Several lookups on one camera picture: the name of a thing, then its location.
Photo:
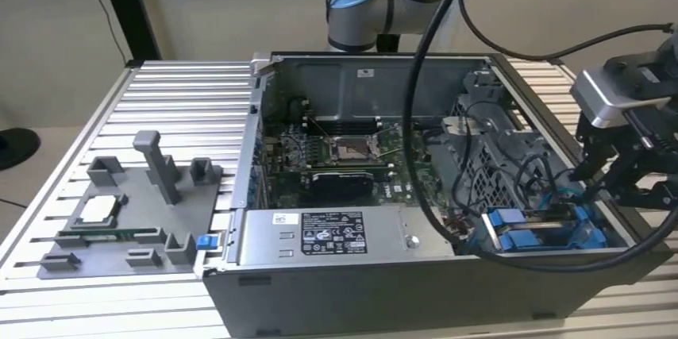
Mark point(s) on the hard disk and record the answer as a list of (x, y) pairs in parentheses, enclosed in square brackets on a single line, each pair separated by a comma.
[(530, 237)]

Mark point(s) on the grey parts rack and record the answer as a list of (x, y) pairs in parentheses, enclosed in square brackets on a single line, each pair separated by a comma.
[(133, 200)]

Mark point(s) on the blue case latch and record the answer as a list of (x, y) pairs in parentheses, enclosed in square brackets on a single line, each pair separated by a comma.
[(207, 243)]

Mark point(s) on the thin metal locking lever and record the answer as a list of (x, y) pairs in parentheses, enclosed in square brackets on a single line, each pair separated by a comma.
[(325, 128)]

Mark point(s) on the CPU socket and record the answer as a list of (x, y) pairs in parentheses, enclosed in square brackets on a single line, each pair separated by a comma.
[(353, 150)]

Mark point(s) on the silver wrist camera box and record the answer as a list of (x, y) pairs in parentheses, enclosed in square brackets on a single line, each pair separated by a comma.
[(599, 93)]

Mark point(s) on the grey open PC case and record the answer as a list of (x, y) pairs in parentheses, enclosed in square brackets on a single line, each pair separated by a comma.
[(372, 295)]

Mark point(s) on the green RAM stick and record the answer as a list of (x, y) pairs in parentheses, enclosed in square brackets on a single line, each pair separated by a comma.
[(106, 233)]

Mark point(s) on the black frame post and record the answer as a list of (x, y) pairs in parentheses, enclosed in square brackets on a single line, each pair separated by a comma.
[(133, 9)]

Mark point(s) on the green Dell motherboard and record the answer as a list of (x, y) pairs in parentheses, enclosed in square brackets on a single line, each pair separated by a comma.
[(392, 172)]

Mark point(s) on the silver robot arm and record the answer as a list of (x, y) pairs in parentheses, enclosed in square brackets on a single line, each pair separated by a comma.
[(366, 13)]

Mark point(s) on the silver power supply unit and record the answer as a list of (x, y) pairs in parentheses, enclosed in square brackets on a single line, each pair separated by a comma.
[(265, 243)]

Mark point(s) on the black RAM slot bank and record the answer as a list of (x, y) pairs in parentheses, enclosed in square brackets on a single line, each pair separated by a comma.
[(345, 124), (345, 164)]

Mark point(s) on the grey metal disk bay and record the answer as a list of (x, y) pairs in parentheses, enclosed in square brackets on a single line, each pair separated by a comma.
[(477, 164)]

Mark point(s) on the black round stand base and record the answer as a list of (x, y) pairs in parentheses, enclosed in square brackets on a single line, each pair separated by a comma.
[(19, 148)]

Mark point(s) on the silver CPU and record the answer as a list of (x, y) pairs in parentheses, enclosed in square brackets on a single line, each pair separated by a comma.
[(99, 209)]

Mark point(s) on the black graphics card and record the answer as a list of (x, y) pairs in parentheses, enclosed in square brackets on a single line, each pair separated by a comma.
[(342, 183)]

